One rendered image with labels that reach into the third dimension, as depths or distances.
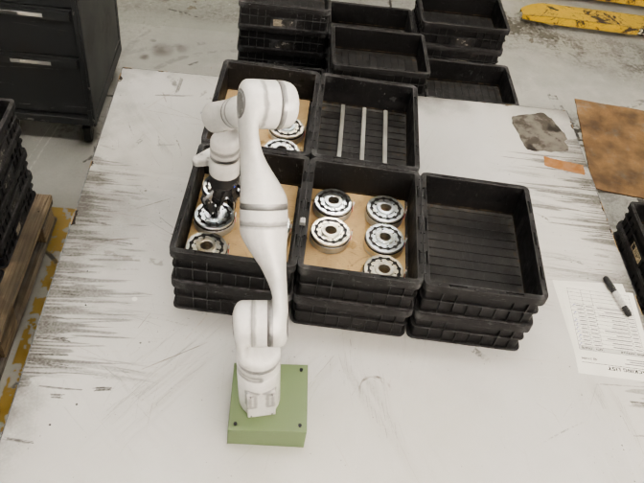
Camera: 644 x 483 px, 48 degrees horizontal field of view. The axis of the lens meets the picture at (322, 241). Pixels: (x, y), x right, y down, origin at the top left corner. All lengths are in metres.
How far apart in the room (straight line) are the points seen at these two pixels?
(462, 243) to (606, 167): 1.96
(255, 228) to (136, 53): 2.74
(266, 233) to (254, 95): 0.25
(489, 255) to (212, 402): 0.81
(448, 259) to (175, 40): 2.55
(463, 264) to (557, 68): 2.68
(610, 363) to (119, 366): 1.24
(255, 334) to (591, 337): 1.02
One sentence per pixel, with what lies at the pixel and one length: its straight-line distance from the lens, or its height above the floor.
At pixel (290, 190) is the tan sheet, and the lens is 2.00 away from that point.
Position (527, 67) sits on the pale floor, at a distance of 4.38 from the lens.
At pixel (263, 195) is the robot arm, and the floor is 1.27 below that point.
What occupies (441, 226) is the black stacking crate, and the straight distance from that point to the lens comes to 1.99.
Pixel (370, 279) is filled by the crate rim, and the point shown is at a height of 0.92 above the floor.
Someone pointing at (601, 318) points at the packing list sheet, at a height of 0.70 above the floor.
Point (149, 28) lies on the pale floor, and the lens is 4.20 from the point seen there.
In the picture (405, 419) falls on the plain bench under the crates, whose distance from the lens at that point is 1.76.
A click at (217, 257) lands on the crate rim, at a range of 1.68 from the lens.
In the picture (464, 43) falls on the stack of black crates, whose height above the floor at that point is 0.51.
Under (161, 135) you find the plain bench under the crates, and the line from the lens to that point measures 2.36.
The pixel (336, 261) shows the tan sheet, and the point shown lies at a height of 0.83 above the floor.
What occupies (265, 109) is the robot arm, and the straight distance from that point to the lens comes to 1.33.
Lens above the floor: 2.20
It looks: 47 degrees down
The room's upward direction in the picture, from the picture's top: 10 degrees clockwise
